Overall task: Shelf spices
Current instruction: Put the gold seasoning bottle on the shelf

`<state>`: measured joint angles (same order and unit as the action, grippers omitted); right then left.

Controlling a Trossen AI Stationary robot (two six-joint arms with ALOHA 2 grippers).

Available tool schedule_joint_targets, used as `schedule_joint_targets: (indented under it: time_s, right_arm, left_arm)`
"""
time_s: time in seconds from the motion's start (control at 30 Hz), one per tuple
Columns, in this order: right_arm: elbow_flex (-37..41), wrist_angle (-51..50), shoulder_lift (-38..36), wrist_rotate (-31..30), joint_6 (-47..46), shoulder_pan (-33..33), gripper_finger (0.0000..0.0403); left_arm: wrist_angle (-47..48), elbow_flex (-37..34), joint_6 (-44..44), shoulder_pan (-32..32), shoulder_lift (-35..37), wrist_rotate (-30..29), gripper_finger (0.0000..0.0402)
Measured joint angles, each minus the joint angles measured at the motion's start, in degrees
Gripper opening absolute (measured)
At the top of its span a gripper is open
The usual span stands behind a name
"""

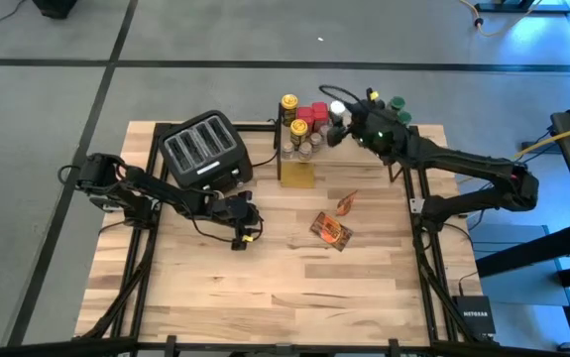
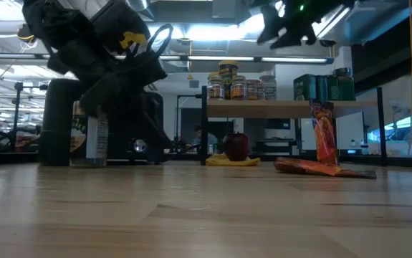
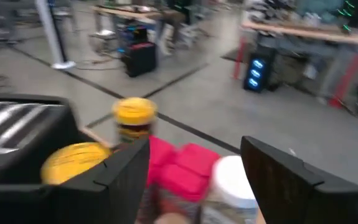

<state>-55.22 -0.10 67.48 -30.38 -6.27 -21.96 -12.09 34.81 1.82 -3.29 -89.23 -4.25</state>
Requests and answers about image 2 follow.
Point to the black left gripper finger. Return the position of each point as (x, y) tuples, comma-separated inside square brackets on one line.
[(105, 96), (153, 122)]

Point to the black background stand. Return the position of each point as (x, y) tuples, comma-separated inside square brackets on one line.
[(18, 107)]

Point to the white background cabinet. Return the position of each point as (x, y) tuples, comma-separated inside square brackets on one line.
[(350, 130)]

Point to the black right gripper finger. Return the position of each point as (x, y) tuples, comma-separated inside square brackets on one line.
[(272, 25), (293, 39)]

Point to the person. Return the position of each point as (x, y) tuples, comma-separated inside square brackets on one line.
[(200, 138)]

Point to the long ceiling light bar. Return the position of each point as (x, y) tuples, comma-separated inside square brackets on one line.
[(291, 60)]

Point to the white-lid bagel seasoning jar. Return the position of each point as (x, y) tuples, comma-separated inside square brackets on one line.
[(269, 87)]

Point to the black ceiling dome camera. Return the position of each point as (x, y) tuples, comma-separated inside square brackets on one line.
[(327, 43)]

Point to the tan-lid white-label jar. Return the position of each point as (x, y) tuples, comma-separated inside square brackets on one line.
[(91, 139)]

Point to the grey wall vent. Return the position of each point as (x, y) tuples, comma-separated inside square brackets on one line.
[(193, 84)]

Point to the black toaster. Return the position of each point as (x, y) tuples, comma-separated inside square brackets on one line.
[(58, 122)]

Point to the black yellow ceiling device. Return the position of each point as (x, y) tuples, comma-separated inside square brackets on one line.
[(24, 36)]

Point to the wooden shelf board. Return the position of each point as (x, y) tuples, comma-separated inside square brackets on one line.
[(263, 109)]

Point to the red apple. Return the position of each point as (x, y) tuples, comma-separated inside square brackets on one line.
[(236, 146)]

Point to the yellow-lid chili crunch jar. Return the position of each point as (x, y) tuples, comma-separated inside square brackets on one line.
[(228, 71)]

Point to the yellow cloth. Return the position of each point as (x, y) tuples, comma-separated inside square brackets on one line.
[(216, 161)]

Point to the green-lid oregano glass jar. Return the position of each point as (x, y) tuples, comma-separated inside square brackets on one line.
[(345, 86)]

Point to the orange taco seasoning packet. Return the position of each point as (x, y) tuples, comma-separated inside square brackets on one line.
[(324, 136), (316, 168)]

